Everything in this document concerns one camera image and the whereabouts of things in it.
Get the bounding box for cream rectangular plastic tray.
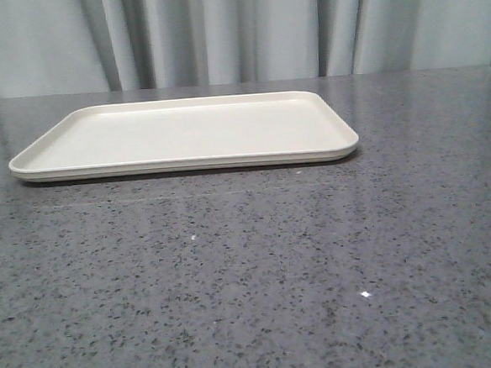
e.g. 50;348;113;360
9;91;359;182

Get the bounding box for pale grey pleated curtain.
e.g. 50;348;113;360
0;0;491;98

